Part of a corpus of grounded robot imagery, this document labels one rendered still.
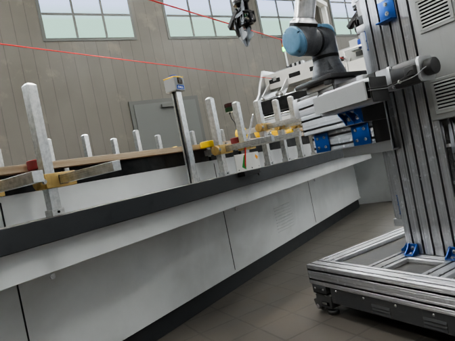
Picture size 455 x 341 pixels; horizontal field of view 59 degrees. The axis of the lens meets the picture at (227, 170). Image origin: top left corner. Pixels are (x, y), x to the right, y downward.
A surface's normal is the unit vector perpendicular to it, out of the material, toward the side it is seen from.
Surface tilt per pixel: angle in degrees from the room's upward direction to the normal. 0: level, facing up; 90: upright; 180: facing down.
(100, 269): 90
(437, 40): 90
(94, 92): 90
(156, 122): 90
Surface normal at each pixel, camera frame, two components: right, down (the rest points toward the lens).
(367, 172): -0.57, 0.12
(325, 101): -0.85, 0.18
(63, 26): 0.49, -0.09
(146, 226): 0.80, -0.15
